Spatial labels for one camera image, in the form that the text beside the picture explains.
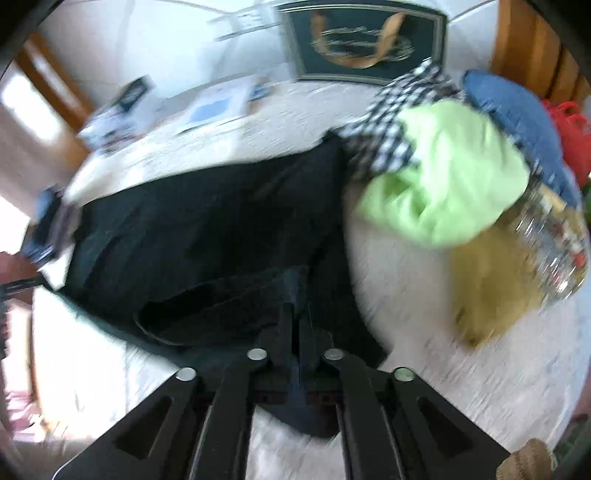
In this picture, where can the brown knit cloth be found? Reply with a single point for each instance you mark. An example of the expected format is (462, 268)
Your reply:
(531, 459)

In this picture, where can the blue denim garment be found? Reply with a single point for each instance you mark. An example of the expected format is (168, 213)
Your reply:
(521, 120)

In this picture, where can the white paper booklet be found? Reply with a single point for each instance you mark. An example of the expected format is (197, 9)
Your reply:
(212, 108)

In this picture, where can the wooden wall frame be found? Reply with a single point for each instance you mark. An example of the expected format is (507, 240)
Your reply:
(51, 87)
(535, 46)

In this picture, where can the folded dark blue jeans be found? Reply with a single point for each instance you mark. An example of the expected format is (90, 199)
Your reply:
(44, 207)

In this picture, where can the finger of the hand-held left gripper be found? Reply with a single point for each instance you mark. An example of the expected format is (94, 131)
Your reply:
(23, 285)

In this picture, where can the black garment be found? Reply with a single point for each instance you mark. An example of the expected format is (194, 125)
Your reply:
(207, 230)

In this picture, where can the folded purple cloth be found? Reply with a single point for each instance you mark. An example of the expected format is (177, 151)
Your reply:
(69, 217)

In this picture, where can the light green garment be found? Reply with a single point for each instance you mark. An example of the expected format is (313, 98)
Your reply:
(448, 180)

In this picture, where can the tea set cardboard box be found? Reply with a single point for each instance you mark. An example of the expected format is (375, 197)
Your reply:
(120, 110)

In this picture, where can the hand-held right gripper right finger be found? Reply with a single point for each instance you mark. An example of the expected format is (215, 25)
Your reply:
(311, 341)

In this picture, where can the dark gift bag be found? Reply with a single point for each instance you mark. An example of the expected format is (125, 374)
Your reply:
(364, 37)

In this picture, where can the blue face mask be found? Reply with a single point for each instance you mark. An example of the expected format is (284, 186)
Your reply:
(259, 92)

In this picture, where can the yellow cloth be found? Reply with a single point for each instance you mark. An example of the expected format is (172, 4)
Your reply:
(494, 286)

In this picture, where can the white lace tablecloth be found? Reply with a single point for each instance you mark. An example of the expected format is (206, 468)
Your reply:
(415, 323)

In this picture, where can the red plastic bag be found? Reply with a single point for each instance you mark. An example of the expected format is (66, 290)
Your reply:
(570, 134)

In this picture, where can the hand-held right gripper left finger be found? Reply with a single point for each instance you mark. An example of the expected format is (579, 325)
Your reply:
(277, 341)

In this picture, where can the black white checkered shirt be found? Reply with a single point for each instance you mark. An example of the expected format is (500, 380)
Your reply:
(392, 129)

